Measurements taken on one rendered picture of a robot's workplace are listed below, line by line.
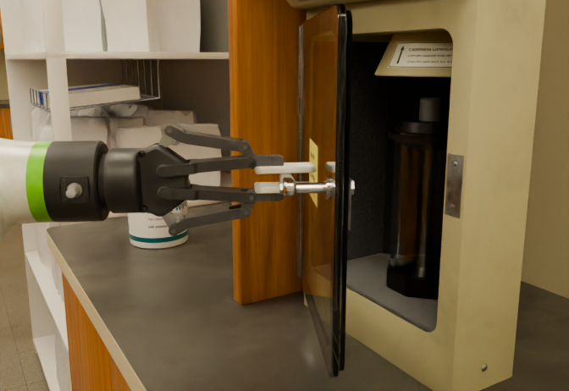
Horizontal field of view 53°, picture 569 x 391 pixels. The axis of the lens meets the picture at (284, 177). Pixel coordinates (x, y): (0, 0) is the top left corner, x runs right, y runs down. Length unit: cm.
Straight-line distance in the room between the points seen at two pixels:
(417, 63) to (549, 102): 42
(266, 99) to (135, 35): 93
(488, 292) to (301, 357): 26
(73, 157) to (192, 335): 35
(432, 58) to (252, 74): 29
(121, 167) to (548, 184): 75
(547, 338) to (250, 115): 55
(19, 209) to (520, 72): 57
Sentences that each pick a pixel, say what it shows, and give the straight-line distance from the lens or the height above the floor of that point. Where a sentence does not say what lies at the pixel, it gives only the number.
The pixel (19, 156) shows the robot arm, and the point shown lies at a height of 124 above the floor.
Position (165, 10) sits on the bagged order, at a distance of 191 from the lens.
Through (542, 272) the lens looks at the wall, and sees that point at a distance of 115.
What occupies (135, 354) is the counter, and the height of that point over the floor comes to 94.
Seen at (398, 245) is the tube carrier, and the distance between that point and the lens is 80.
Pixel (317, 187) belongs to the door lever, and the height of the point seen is 120.
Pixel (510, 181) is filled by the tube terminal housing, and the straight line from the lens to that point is 70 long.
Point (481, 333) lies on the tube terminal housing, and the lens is 73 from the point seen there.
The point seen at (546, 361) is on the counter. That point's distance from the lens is 87.
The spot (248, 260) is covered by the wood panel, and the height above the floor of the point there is 102.
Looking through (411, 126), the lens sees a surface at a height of 125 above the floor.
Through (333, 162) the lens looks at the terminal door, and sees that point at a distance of 58.
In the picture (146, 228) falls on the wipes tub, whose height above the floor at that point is 99.
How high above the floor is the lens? 134
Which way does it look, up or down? 12 degrees down
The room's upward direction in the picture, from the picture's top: straight up
